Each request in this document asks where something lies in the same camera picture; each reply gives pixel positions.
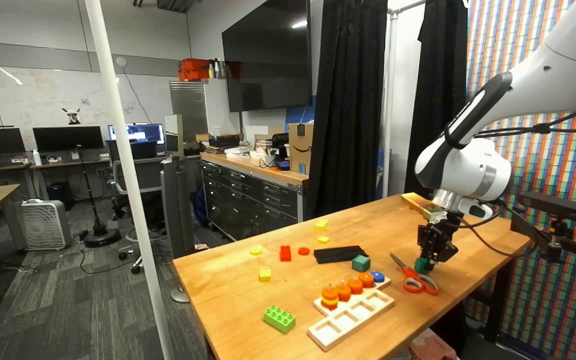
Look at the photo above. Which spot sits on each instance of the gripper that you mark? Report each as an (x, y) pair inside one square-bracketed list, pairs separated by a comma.
[(438, 236)]

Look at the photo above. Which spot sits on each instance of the small green block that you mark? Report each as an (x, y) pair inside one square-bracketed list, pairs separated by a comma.
[(421, 266)]

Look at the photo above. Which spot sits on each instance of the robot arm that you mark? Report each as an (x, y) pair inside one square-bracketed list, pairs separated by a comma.
[(558, 70)]

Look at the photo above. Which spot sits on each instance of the long yellow wooden block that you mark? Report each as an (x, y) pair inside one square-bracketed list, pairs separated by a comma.
[(414, 200)]

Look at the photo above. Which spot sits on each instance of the wooden peg board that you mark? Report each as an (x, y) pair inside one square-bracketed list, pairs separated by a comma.
[(380, 284)]

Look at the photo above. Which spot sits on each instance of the teal cube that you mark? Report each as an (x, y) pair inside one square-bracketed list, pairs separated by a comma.
[(361, 263)]

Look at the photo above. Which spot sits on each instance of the black rectangular slab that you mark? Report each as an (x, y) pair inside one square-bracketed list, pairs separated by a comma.
[(339, 254)]

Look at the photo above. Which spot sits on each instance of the wooden tray with square holes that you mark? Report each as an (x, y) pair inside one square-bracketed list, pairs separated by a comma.
[(350, 318)]

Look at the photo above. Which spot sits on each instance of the stack of orange yellow rings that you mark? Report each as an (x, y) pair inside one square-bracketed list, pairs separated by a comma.
[(329, 296)]

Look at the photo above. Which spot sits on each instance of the flat yellow square tile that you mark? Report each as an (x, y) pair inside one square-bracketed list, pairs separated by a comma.
[(323, 239)]

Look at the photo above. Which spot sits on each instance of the yellow cube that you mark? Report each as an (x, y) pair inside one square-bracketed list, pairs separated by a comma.
[(321, 224), (265, 275)]

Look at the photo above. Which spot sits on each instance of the orange disc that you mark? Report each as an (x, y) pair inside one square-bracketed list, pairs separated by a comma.
[(303, 251)]

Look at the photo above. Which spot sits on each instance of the red toy brick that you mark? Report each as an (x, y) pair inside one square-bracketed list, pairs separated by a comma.
[(285, 254)]

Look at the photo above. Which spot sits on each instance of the green toy brick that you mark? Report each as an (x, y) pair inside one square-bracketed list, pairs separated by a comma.
[(279, 319)]

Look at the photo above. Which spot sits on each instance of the cardboard box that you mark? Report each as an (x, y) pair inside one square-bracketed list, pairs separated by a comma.
[(300, 148)]

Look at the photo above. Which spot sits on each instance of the black curtain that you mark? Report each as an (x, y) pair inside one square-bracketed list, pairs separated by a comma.
[(348, 105), (438, 90)]

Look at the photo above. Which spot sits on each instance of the yellow disc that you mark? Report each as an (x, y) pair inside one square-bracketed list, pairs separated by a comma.
[(255, 250)]

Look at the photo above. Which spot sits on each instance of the black drawer cabinet wooden top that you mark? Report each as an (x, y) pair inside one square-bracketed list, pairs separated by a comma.
[(250, 197)]

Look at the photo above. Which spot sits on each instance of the grey tower unit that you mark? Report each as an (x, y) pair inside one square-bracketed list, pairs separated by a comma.
[(176, 205)]

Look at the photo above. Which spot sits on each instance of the white cabinet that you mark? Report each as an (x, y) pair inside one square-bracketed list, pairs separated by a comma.
[(203, 107)]

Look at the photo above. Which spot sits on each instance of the office chair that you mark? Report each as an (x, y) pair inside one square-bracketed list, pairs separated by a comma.
[(135, 195)]

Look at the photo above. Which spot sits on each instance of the orange tool case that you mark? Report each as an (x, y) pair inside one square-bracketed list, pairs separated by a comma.
[(194, 69)]

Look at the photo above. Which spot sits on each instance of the white pole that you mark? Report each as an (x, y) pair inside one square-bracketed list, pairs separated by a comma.
[(128, 180)]

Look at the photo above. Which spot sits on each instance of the black microphone stand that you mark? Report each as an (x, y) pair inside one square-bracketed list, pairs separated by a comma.
[(95, 205)]

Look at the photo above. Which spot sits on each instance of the row of monitors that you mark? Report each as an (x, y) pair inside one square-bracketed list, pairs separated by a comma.
[(68, 138)]

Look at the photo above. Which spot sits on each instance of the white box fan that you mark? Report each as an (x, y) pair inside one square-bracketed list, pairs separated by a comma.
[(44, 224)]

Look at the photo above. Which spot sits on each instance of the whiteboard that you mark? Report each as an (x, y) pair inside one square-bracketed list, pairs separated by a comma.
[(43, 97)]

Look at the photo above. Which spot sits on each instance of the camera on mount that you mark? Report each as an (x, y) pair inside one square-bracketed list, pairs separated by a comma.
[(563, 207)]

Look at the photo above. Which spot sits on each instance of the white curtain rail post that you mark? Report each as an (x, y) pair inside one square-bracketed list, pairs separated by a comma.
[(389, 100)]

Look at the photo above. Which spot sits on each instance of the large black wall screen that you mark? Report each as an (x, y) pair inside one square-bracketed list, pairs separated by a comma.
[(268, 55)]

